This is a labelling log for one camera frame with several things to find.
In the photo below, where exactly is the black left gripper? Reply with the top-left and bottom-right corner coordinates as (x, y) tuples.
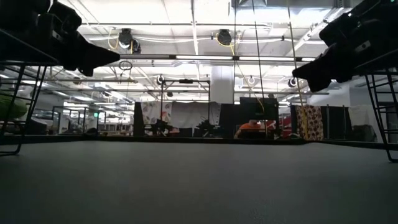
(18, 21), (121, 77)

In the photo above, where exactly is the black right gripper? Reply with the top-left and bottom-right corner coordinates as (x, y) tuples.
(292, 27), (398, 93)

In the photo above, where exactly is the green cucumber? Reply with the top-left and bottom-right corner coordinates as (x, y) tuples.
(0, 92), (29, 121)

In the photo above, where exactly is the patterned cloth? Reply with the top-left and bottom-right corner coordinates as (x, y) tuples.
(295, 105), (324, 141)

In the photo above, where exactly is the black background monitor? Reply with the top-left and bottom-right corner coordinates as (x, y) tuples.
(239, 96), (280, 125)

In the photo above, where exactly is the person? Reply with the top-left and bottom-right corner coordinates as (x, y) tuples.
(234, 119), (268, 139)

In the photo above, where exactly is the white cloth backdrop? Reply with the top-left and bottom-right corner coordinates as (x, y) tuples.
(141, 101), (221, 127)

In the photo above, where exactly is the LED light bar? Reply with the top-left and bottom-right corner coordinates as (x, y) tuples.
(119, 54), (317, 62)

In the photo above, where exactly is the black wire basket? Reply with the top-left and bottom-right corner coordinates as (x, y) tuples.
(0, 29), (60, 157)
(353, 48), (398, 163)

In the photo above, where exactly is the black ceiling cable reel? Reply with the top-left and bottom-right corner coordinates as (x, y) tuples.
(216, 29), (233, 47)
(118, 27), (142, 54)

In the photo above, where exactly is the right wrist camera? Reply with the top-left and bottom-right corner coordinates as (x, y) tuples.
(319, 12), (371, 47)

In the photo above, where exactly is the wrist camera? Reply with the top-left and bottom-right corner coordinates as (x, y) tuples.
(319, 12), (371, 47)
(49, 1), (82, 32)

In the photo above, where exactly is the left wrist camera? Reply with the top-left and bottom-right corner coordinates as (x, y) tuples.
(49, 1), (82, 32)

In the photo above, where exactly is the tan hanging rope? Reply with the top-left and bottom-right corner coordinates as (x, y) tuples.
(286, 0), (304, 106)

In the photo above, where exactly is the black hanging cable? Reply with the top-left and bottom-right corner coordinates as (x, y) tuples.
(251, 0), (266, 105)

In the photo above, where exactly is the black background frame rig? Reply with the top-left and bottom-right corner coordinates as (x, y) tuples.
(159, 78), (211, 125)

